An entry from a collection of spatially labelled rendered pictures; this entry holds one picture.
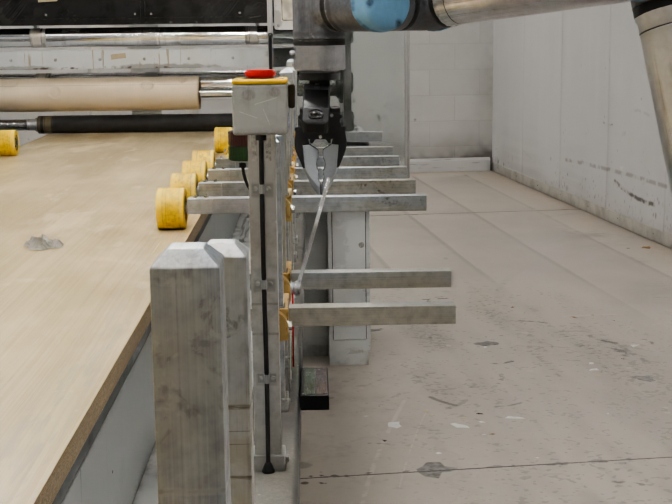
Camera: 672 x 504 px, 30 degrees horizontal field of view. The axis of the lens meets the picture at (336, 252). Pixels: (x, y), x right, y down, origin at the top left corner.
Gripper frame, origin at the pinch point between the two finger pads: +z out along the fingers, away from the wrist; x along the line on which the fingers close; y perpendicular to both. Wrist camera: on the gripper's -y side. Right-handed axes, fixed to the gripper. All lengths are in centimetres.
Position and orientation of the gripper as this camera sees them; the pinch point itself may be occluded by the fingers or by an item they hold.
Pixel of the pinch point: (321, 188)
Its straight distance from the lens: 219.4
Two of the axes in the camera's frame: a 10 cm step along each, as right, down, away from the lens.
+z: 0.1, 9.8, 1.8
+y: -0.2, -1.8, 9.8
